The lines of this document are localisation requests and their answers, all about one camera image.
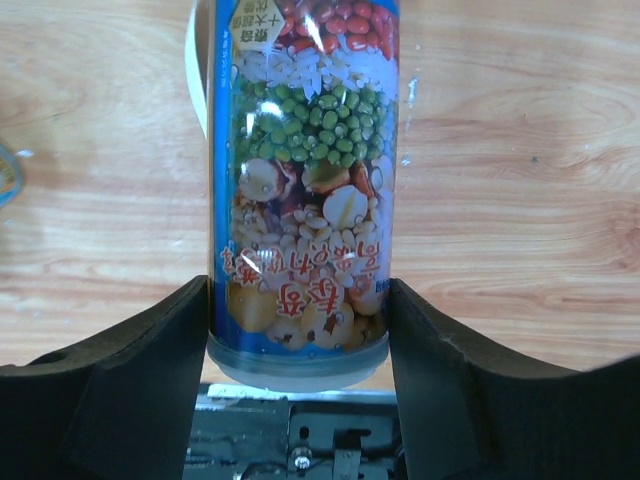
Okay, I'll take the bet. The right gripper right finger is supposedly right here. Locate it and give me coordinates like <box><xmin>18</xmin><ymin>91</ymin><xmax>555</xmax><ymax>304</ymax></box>
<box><xmin>388</xmin><ymin>279</ymin><xmax>639</xmax><ymax>479</ymax></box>

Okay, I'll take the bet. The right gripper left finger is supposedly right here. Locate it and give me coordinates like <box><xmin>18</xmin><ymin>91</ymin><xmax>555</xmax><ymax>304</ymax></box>
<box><xmin>1</xmin><ymin>276</ymin><xmax>208</xmax><ymax>479</ymax></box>

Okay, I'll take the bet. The tall can mixed beans label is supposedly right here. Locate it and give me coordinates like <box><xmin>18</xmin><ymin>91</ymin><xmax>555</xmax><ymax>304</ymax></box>
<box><xmin>184</xmin><ymin>1</ymin><xmax>400</xmax><ymax>392</ymax></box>

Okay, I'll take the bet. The gold sardine tin lower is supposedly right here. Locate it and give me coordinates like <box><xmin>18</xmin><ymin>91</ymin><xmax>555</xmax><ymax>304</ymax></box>
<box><xmin>0</xmin><ymin>145</ymin><xmax>24</xmax><ymax>208</ymax></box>

